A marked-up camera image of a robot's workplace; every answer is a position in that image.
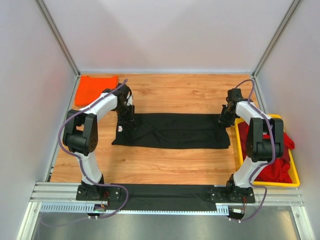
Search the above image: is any black t-shirt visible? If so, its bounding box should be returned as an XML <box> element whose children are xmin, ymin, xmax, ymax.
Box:
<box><xmin>112</xmin><ymin>113</ymin><xmax>231</xmax><ymax>150</ymax></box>

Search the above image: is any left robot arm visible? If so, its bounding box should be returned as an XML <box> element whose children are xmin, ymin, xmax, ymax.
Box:
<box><xmin>58</xmin><ymin>82</ymin><xmax>135</xmax><ymax>186</ymax></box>

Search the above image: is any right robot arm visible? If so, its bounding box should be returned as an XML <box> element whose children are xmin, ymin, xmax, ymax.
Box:
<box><xmin>218</xmin><ymin>88</ymin><xmax>285</xmax><ymax>188</ymax></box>

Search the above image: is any folded orange t-shirt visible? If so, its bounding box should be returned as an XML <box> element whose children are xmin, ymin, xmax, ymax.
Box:
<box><xmin>74</xmin><ymin>76</ymin><xmax>119</xmax><ymax>107</ymax></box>

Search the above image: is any red t-shirt in bin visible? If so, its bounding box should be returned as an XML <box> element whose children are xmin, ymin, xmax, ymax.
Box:
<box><xmin>238</xmin><ymin>121</ymin><xmax>295</xmax><ymax>184</ymax></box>

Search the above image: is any yellow plastic bin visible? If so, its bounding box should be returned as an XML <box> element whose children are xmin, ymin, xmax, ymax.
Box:
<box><xmin>234</xmin><ymin>118</ymin><xmax>300</xmax><ymax>188</ymax></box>

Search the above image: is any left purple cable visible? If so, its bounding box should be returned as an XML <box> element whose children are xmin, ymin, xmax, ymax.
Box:
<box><xmin>57</xmin><ymin>78</ymin><xmax>130</xmax><ymax>221</ymax></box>

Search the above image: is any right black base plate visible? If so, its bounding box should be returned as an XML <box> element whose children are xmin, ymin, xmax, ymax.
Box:
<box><xmin>207</xmin><ymin>186</ymin><xmax>256</xmax><ymax>204</ymax></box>

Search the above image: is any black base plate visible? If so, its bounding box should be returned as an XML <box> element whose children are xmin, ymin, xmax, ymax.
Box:
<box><xmin>207</xmin><ymin>186</ymin><xmax>256</xmax><ymax>204</ymax></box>
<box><xmin>75</xmin><ymin>182</ymin><xmax>124</xmax><ymax>202</ymax></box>

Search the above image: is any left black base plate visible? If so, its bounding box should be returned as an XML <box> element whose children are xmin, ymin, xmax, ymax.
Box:
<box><xmin>75</xmin><ymin>182</ymin><xmax>124</xmax><ymax>202</ymax></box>

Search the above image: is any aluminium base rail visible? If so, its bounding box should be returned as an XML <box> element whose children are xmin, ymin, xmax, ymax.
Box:
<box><xmin>30</xmin><ymin>182</ymin><xmax>305</xmax><ymax>218</ymax></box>

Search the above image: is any left aluminium frame post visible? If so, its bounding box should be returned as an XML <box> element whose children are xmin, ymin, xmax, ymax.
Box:
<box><xmin>34</xmin><ymin>0</ymin><xmax>82</xmax><ymax>78</ymax></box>

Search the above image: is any aluminium frame post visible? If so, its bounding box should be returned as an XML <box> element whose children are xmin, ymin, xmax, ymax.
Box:
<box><xmin>34</xmin><ymin>0</ymin><xmax>82</xmax><ymax>78</ymax></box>
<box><xmin>252</xmin><ymin>0</ymin><xmax>303</xmax><ymax>79</ymax></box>

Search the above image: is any right aluminium frame post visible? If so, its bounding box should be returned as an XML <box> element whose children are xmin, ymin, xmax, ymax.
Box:
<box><xmin>252</xmin><ymin>0</ymin><xmax>303</xmax><ymax>79</ymax></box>

